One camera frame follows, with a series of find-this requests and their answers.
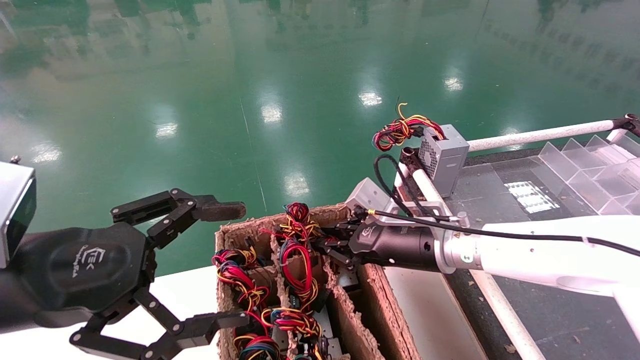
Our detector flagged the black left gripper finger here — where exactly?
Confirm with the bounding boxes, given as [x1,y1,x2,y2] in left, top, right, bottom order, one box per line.
[111,188,247,251]

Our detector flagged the colourful wire bundles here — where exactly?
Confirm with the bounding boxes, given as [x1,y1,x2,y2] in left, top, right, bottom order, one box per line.
[260,202,322,244]

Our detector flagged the brown divided pulp box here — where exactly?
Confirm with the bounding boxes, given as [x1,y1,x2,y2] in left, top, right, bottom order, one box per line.
[215,202,423,360]

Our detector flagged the clear acrylic stepped divider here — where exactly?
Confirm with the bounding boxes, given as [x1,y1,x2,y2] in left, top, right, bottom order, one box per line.
[537,131,640,218]

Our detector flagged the white conveyor rail tube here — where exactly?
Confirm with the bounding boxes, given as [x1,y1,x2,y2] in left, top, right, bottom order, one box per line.
[467,119,629,153]
[395,150,547,360]

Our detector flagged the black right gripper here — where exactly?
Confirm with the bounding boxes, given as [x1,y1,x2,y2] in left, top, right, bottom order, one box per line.
[312,223,442,274]

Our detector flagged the black conveyor belt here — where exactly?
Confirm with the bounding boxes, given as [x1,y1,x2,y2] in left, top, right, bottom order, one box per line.
[400,145,640,360]

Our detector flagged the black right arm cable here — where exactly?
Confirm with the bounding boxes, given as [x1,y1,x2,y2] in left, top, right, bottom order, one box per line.
[372,154,640,259]

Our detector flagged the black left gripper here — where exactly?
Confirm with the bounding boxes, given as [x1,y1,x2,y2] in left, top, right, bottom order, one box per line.
[10,223,251,360]

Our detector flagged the black rail end fitting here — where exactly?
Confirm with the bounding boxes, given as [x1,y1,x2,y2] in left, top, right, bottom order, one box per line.
[611,113,640,139]

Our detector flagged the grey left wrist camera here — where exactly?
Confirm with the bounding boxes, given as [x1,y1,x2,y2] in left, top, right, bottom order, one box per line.
[0,156,38,269]

